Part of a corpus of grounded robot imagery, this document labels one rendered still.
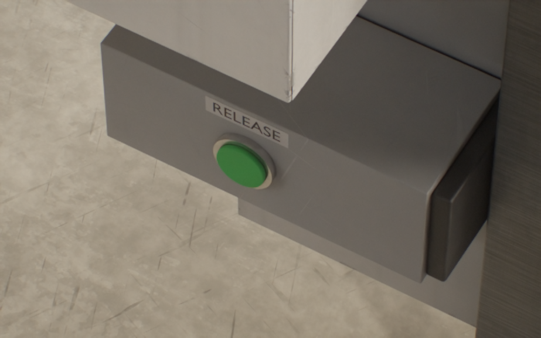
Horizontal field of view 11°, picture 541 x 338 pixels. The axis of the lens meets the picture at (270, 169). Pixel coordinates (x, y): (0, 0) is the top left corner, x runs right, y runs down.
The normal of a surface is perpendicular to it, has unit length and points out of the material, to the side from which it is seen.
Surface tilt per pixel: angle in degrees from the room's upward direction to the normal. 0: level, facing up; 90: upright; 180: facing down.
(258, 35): 90
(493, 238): 90
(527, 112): 90
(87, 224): 0
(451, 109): 0
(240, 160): 90
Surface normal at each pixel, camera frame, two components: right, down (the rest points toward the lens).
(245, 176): -0.51, 0.69
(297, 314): 0.00, -0.60
